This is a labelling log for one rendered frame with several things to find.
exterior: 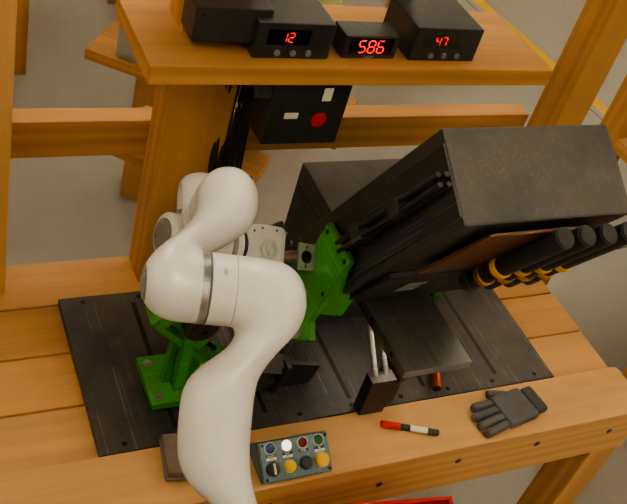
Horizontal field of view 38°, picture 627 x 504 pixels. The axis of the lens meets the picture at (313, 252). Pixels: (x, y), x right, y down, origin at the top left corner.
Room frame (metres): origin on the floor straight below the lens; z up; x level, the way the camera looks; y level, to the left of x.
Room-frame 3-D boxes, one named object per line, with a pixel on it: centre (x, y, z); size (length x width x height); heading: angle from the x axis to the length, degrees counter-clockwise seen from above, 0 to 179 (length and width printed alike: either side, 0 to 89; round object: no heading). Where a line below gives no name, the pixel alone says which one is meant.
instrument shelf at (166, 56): (1.72, 0.07, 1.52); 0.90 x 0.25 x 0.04; 124
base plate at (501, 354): (1.51, -0.08, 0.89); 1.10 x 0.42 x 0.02; 124
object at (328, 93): (1.62, 0.13, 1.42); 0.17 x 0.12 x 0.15; 124
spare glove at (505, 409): (1.48, -0.53, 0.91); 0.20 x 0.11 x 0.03; 134
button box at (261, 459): (1.15, -0.09, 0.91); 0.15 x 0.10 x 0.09; 124
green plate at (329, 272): (1.41, -0.05, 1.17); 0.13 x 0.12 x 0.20; 124
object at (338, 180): (1.68, -0.09, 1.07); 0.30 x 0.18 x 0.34; 124
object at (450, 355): (1.47, -0.20, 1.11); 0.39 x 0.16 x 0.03; 34
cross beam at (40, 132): (1.81, 0.13, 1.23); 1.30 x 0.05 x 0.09; 124
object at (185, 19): (1.52, 0.29, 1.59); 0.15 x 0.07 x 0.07; 124
